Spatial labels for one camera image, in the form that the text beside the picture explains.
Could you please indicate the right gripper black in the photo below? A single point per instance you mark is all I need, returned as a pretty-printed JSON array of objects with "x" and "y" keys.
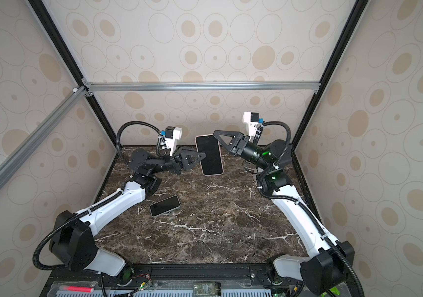
[{"x": 238, "y": 145}]

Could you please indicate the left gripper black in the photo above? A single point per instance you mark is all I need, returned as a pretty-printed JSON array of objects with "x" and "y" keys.
[{"x": 179, "y": 162}]

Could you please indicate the phone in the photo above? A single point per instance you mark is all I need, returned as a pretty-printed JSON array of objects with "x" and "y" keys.
[
  {"x": 165, "y": 206},
  {"x": 212, "y": 164}
]

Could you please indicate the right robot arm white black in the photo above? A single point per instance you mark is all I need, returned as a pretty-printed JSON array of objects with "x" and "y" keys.
[{"x": 329, "y": 261}]

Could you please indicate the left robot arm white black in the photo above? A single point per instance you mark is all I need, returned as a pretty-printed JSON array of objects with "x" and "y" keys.
[{"x": 73, "y": 243}]

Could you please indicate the phone in clear case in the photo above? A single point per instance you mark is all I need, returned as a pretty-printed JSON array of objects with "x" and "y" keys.
[{"x": 165, "y": 206}]

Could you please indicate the small circuit board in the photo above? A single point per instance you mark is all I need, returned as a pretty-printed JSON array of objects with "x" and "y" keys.
[{"x": 207, "y": 289}]

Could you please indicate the pink marker pen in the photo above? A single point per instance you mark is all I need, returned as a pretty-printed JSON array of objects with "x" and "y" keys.
[{"x": 76, "y": 289}]

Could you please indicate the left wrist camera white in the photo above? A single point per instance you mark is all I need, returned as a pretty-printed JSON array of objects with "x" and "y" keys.
[{"x": 169, "y": 139}]

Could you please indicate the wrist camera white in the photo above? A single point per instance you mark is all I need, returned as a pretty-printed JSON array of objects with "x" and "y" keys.
[
  {"x": 169, "y": 139},
  {"x": 254, "y": 126}
]

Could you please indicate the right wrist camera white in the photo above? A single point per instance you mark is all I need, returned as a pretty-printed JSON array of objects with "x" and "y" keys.
[{"x": 254, "y": 126}]

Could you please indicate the horizontal aluminium rail back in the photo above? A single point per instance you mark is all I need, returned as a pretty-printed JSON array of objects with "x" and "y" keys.
[{"x": 202, "y": 86}]

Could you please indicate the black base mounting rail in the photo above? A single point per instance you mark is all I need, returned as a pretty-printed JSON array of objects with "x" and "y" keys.
[{"x": 178, "y": 280}]

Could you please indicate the diagonal aluminium rail left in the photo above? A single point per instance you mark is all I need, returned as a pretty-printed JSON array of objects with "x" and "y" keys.
[{"x": 32, "y": 142}]

